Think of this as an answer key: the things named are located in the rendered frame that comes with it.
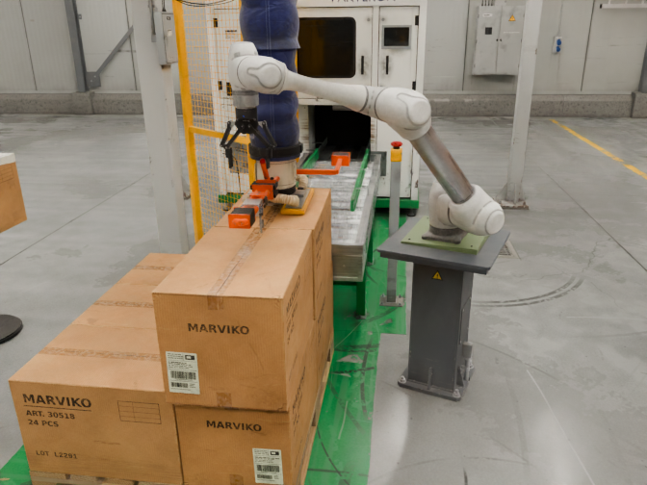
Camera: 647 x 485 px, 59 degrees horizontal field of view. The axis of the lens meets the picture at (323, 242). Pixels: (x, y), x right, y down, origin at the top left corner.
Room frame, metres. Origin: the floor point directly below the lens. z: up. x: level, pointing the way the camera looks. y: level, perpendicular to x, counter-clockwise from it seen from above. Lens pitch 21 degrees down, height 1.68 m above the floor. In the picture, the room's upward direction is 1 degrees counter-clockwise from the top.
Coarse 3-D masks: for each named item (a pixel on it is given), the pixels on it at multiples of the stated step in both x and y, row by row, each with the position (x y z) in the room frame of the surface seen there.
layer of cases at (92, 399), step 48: (144, 288) 2.43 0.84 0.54; (96, 336) 1.98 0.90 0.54; (144, 336) 1.98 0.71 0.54; (48, 384) 1.67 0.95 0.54; (96, 384) 1.66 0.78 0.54; (144, 384) 1.65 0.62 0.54; (48, 432) 1.68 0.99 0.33; (96, 432) 1.65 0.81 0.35; (144, 432) 1.63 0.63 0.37; (192, 432) 1.60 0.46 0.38; (240, 432) 1.58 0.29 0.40; (288, 432) 1.56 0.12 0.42; (144, 480) 1.63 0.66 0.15; (192, 480) 1.60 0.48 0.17; (240, 480) 1.58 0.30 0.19; (288, 480) 1.56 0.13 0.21
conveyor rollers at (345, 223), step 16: (320, 176) 4.49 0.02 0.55; (336, 176) 4.48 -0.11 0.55; (352, 176) 4.46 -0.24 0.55; (368, 176) 4.52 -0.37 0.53; (336, 192) 4.02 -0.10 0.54; (336, 208) 3.65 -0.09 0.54; (336, 224) 3.30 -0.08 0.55; (352, 224) 3.29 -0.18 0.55; (336, 240) 3.03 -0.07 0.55; (352, 240) 3.02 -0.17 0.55
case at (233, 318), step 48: (240, 240) 1.98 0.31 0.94; (288, 240) 1.98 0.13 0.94; (192, 288) 1.57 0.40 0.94; (240, 288) 1.57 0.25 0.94; (288, 288) 1.58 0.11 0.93; (192, 336) 1.53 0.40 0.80; (240, 336) 1.51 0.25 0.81; (288, 336) 1.55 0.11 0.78; (192, 384) 1.53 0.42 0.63; (240, 384) 1.51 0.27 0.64; (288, 384) 1.53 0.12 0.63
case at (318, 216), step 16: (320, 192) 2.61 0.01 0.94; (272, 208) 2.37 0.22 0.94; (320, 208) 2.36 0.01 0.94; (224, 224) 2.16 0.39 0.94; (256, 224) 2.16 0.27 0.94; (272, 224) 2.15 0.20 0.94; (288, 224) 2.15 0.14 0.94; (304, 224) 2.15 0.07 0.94; (320, 224) 2.27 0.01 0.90; (320, 240) 2.26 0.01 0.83; (320, 256) 2.26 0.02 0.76; (320, 272) 2.25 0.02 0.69; (320, 288) 2.24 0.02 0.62
